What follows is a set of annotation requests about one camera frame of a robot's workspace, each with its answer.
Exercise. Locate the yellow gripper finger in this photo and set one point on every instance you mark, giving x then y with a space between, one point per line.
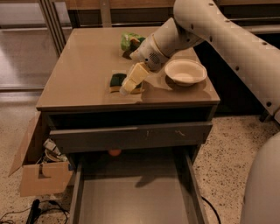
135 76

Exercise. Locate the clutter inside cardboard box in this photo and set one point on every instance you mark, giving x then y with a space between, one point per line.
51 153

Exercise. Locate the metal railing frame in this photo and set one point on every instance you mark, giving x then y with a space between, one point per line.
260 16

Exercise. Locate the cardboard box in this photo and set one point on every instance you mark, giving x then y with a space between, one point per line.
39 178

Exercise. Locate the green and yellow sponge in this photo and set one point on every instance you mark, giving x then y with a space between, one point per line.
117 81

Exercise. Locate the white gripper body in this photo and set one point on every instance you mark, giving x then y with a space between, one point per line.
146 56

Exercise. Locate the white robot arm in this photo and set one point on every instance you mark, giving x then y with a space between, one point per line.
254 61

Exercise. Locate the orange ball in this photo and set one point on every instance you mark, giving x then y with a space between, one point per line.
114 153

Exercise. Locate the green chip bag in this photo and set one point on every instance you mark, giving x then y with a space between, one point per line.
131 41

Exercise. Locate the grey top drawer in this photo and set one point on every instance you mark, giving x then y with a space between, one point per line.
131 137

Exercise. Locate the grey drawer cabinet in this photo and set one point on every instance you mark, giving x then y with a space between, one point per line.
84 115

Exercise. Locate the grey open middle drawer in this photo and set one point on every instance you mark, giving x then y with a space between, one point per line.
137 187

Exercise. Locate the black power adapter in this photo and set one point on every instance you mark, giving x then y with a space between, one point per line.
34 212

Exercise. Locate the white paper bowl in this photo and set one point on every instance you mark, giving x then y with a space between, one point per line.
185 72

